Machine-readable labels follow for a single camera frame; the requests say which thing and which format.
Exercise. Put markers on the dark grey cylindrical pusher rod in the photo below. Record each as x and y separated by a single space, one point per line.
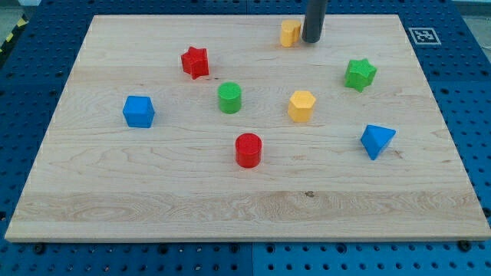
314 20

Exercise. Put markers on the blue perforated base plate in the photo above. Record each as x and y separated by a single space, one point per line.
37 69

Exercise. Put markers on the red cylinder block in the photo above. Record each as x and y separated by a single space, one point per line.
248 150

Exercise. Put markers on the blue cube block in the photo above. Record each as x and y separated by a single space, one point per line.
138 111

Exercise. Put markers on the red star block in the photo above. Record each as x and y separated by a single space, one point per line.
195 62

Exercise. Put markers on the white fiducial marker tag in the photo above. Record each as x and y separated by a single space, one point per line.
424 36

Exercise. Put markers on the green star block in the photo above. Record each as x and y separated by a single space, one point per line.
359 74

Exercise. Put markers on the yellow heart block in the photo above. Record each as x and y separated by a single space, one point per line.
290 31

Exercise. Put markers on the yellow hexagon block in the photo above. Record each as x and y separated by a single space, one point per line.
301 106

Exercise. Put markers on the blue triangle block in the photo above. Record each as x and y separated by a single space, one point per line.
376 139

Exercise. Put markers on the green cylinder block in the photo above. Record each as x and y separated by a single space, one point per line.
230 97

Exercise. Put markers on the light wooden board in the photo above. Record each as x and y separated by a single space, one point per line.
95 179

